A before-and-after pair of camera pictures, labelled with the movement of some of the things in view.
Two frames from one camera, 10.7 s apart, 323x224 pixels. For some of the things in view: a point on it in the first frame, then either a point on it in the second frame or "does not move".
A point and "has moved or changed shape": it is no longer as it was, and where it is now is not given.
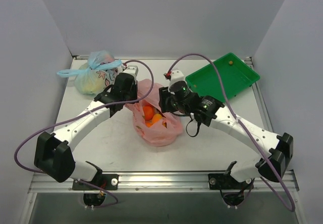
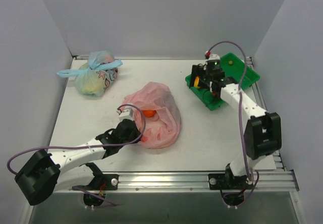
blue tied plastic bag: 94,76 does not move
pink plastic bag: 162,133 has moved or changed shape
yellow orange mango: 150,123 to 196,82
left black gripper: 129,93 to 135,129
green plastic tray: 235,76 does not move
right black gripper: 164,101 to 196,73
